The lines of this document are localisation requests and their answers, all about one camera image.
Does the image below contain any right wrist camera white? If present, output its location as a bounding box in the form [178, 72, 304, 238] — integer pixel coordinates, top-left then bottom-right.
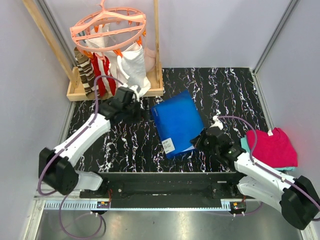
[210, 115, 224, 130]

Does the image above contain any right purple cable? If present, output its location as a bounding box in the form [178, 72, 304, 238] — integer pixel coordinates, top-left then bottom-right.
[209, 115, 320, 222]

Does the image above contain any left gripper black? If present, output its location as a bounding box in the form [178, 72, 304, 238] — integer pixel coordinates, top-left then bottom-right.
[122, 98, 154, 124]

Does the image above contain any teal folded garment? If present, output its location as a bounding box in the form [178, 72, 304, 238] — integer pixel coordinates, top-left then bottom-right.
[240, 136, 296, 171]

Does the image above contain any pale pink hanging cloth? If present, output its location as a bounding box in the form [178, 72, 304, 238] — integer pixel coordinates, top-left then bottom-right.
[143, 46, 156, 72]

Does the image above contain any white hanging towel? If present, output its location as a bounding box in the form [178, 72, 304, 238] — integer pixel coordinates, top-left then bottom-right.
[116, 43, 151, 97]

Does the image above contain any pink round clip hanger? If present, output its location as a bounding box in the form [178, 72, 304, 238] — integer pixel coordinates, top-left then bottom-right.
[69, 0, 147, 60]

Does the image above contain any white cloth behind hanger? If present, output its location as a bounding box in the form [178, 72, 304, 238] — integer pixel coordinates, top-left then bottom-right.
[85, 23, 110, 49]

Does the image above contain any pink folded t-shirt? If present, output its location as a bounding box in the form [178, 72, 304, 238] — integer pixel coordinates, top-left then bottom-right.
[246, 128, 298, 168]

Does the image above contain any wooden rack frame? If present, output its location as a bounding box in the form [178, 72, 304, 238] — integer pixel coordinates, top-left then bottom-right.
[22, 0, 164, 102]

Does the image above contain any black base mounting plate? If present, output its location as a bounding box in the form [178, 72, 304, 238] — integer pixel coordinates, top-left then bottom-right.
[79, 180, 245, 200]

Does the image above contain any blue plastic folder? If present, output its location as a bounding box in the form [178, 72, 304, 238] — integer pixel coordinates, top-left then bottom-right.
[151, 90, 204, 159]

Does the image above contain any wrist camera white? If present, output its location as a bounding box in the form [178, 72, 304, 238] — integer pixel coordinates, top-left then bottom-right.
[210, 115, 224, 130]
[129, 85, 141, 102]

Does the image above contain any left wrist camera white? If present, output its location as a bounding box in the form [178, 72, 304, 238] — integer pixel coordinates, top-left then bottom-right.
[129, 85, 141, 102]

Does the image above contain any red white striped sock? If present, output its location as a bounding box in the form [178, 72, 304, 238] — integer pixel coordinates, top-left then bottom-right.
[90, 52, 117, 98]

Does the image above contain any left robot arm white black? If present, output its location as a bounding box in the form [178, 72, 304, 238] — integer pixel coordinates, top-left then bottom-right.
[38, 84, 145, 198]

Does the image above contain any purple cable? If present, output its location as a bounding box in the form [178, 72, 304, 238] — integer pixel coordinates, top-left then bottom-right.
[36, 75, 126, 238]
[209, 115, 320, 222]

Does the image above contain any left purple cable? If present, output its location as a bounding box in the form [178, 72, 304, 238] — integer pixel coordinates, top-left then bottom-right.
[36, 75, 126, 238]

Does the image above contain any black marble pattern mat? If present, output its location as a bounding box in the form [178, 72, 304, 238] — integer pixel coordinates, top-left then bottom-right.
[75, 67, 268, 173]

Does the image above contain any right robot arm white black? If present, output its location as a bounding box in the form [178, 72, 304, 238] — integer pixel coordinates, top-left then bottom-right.
[190, 126, 320, 230]

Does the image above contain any brown striped sock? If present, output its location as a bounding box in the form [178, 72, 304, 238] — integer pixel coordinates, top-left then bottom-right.
[73, 47, 95, 100]

